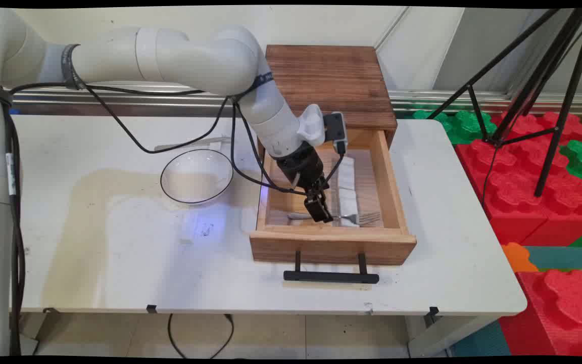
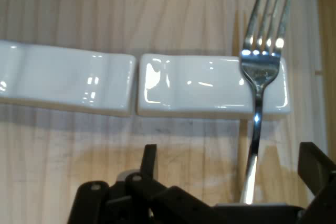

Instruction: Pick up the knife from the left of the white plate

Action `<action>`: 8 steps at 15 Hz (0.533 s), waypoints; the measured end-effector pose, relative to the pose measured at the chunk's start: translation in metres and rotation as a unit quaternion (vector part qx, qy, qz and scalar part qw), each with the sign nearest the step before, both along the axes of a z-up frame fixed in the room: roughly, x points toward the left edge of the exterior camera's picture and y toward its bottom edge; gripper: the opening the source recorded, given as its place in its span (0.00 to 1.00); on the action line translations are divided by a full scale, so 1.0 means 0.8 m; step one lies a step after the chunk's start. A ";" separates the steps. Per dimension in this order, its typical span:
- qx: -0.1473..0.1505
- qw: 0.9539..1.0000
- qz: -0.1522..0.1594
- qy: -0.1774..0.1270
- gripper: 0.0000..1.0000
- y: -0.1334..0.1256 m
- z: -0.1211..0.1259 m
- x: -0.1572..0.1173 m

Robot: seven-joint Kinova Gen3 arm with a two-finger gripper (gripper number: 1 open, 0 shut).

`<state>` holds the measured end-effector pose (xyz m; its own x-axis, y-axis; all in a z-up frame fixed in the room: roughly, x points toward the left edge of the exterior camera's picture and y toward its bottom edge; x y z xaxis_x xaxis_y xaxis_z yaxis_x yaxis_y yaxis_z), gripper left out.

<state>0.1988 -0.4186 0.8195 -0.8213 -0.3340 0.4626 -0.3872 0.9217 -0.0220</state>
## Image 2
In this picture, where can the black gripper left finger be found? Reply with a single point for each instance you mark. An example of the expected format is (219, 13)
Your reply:
(147, 197)

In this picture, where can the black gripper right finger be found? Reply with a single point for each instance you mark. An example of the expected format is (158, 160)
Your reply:
(321, 182)

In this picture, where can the silver metal fork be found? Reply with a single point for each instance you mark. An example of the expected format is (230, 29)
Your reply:
(258, 77)

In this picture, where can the white ceramic cutlery rest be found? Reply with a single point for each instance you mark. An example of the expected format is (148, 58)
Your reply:
(204, 85)
(65, 77)

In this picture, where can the light wooden drawer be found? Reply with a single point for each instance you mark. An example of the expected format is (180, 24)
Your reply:
(105, 19)

